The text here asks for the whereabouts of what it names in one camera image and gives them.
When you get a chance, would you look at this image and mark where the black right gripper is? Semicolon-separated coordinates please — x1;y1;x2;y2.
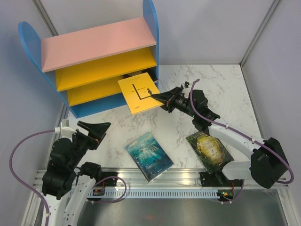
150;86;197;118

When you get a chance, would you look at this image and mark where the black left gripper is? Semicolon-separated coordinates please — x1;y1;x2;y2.
69;120;111;168

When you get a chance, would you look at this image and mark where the black moon cover book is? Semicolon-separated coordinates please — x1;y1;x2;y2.
122;68;158;83

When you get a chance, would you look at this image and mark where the yellow cover book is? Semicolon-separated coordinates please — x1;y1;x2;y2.
118;73;163;114

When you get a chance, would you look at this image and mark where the teal ocean cover book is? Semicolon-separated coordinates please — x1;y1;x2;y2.
126;132;174;183

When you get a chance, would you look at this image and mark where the green gold forest book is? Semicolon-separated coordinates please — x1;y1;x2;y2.
186;132;234;174

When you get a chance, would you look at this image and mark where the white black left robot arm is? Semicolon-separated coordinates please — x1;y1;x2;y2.
42;119;111;226

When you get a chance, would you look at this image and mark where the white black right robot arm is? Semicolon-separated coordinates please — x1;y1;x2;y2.
151;86;292;189

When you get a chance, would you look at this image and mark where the blue pink yellow bookshelf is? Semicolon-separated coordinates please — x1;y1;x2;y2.
18;0;159;118

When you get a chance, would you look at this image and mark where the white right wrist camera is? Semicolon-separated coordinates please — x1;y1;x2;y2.
181;81;191;98

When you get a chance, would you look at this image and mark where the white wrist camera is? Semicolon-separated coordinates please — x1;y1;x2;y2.
181;81;191;98
55;119;76;138

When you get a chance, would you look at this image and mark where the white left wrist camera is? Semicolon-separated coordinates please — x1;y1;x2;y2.
55;119;76;138

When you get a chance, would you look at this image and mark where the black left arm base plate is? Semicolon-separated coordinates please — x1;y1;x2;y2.
95;171;118;188

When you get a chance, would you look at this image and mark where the white slotted cable duct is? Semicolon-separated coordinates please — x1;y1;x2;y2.
87;188;220;199

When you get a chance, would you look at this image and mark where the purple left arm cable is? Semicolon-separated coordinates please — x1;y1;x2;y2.
9;129;57;226

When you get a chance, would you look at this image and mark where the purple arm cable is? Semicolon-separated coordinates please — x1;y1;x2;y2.
9;129;57;226
190;79;294;203

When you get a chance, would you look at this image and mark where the aluminium mounting rail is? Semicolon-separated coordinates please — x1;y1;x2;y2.
32;167;289;189

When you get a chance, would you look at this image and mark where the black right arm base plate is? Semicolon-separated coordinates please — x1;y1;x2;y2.
199;171;242;187

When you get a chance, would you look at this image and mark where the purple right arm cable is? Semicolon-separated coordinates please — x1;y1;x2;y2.
190;79;294;203

